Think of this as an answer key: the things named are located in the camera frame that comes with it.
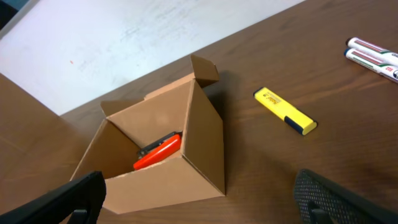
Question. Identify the yellow highlighter pen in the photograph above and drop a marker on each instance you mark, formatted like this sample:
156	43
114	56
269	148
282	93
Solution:
288	113

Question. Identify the white marker blue cap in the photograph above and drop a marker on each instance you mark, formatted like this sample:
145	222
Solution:
382	68

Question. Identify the brown cardboard box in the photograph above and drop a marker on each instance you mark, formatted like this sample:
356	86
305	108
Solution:
194	172

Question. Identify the white marker black cap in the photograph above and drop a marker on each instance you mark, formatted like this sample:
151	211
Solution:
372	50

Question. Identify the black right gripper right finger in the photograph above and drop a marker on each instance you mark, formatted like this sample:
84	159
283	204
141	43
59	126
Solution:
321	200

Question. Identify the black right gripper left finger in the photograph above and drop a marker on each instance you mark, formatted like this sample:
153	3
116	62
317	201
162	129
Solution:
80	200

